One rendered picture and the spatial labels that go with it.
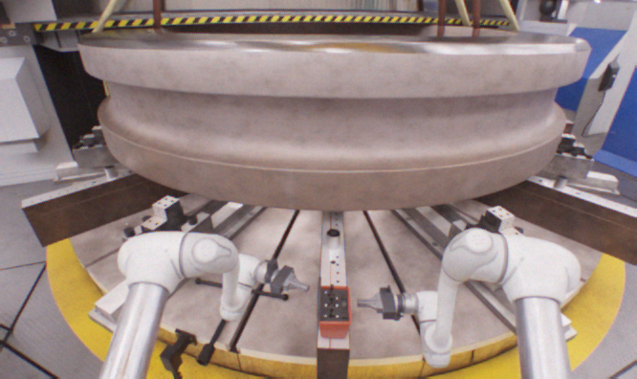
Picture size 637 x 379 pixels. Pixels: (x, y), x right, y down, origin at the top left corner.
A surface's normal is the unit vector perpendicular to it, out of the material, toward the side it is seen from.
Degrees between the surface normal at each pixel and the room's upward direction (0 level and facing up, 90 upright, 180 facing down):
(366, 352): 0
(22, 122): 90
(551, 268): 30
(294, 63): 90
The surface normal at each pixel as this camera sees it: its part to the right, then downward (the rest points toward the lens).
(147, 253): 0.01, -0.62
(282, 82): -0.12, 0.47
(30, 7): 0.33, 0.45
